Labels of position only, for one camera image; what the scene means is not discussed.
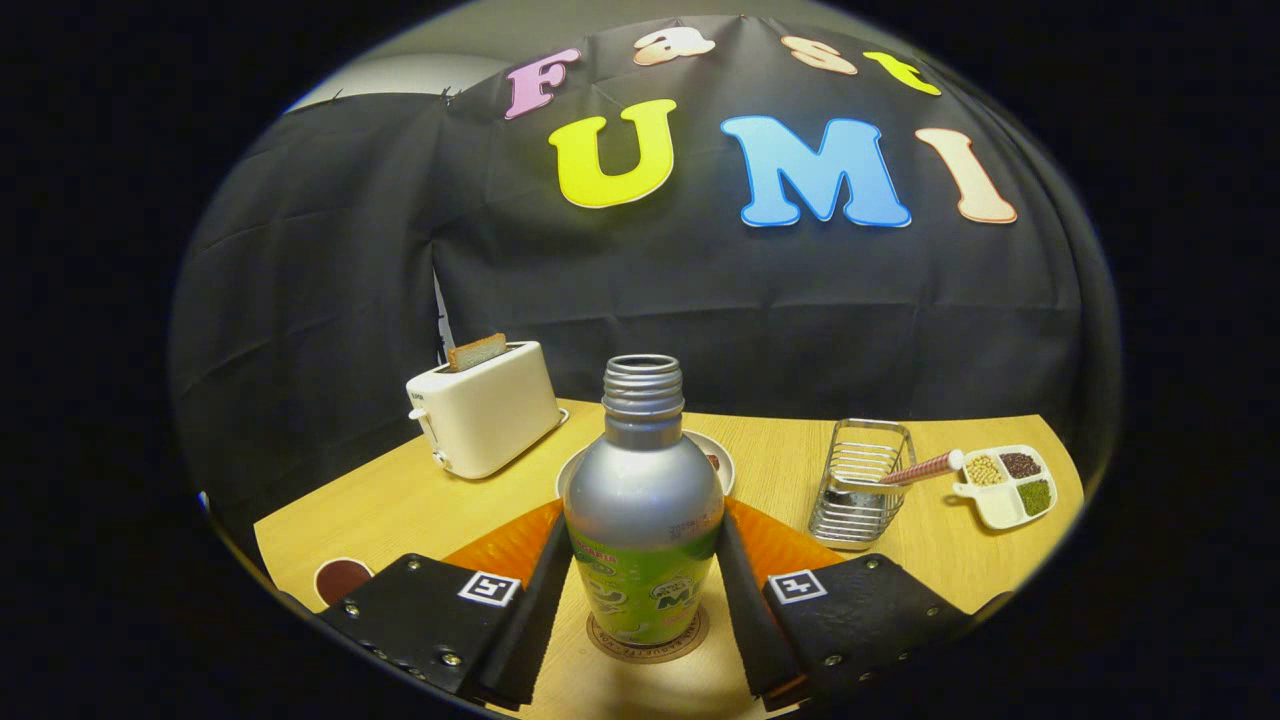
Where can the toast slice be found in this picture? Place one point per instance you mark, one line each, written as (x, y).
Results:
(477, 352)

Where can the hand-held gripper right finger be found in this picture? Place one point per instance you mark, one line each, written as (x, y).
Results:
(748, 630)

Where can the silver bottle with green label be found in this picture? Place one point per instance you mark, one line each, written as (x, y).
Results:
(645, 490)

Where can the round cork coaster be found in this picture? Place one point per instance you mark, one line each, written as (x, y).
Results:
(695, 632)

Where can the cream toaster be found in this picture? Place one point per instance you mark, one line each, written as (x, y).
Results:
(490, 415)

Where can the pink striped straw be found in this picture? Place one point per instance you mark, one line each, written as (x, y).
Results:
(925, 467)

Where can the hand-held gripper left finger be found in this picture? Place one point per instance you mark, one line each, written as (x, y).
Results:
(520, 640)

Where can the white round plate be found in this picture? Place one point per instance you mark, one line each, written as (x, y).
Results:
(726, 468)

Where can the wooden table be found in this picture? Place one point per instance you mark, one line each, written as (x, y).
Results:
(400, 510)

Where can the white divided dish of beans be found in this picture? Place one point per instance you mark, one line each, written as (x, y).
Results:
(1000, 510)

